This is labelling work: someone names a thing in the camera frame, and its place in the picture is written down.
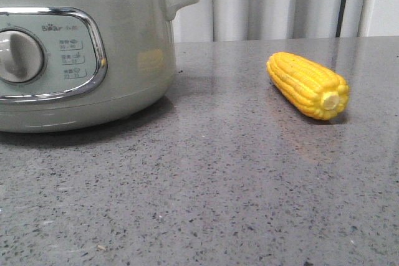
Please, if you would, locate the yellow corn cob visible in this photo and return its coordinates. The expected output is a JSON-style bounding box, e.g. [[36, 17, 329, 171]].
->
[[266, 52, 350, 120]]

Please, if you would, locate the grey pot control knob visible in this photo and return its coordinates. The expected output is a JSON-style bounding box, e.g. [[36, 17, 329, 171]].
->
[[1, 30, 44, 83]]

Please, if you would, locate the pale green electric pot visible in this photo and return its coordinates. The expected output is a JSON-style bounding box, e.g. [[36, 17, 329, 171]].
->
[[1, 0, 199, 133]]

